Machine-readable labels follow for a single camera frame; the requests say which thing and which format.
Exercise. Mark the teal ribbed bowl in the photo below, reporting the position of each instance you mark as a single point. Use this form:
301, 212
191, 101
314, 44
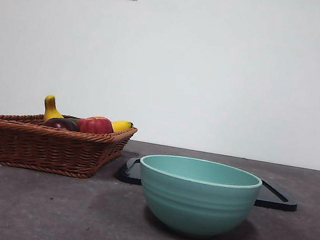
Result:
196, 205

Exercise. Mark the dark purple plum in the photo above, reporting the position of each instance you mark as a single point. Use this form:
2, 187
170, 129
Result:
62, 124

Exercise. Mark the red yellow apple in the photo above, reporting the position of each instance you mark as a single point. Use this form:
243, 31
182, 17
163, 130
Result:
96, 125

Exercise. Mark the green avocado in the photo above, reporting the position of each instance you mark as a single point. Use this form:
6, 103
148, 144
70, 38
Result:
72, 119

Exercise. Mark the yellow banana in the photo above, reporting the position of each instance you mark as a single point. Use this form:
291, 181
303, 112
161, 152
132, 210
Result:
50, 107

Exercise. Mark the brown wicker basket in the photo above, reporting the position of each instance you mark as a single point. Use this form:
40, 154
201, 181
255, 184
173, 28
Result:
46, 147

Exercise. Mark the black rectangular tray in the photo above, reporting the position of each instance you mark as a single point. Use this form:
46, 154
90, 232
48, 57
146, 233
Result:
275, 200

